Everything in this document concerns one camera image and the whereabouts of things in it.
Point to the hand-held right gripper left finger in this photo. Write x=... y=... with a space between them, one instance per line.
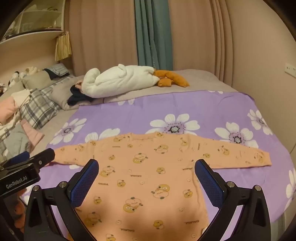
x=84 y=183

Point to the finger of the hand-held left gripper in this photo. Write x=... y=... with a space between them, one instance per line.
x=17 y=160
x=45 y=157

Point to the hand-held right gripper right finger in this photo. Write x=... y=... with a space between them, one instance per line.
x=209 y=185

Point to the orange printed long-sleeve shirt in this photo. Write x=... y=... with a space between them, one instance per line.
x=148 y=176

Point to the person's left hand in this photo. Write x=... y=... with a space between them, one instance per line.
x=19 y=208

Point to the grey checked cloth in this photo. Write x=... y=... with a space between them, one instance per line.
x=13 y=143

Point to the pink quilted cloth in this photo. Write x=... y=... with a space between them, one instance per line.
x=32 y=134

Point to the grey plaid pillow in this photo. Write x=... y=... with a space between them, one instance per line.
x=39 y=107

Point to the dark navy cloth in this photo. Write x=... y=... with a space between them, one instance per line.
x=76 y=98

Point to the beige grey pillow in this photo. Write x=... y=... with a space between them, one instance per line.
x=62 y=90

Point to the pile of plush toys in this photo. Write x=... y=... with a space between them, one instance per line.
x=20 y=76

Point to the blue striped pillow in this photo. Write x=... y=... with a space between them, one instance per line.
x=57 y=69

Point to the purple floral blanket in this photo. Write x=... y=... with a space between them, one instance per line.
x=143 y=111

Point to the beige bed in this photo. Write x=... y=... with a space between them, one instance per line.
x=203 y=81

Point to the yellow fringed cloth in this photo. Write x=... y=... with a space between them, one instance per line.
x=63 y=46

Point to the beige curtain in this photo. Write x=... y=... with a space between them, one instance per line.
x=104 y=34
x=198 y=34

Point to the white shelf cabinet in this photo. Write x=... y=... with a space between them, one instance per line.
x=39 y=20

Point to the teal curtain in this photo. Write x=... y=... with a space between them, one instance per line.
x=150 y=34

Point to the white wall socket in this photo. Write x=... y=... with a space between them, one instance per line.
x=291 y=69

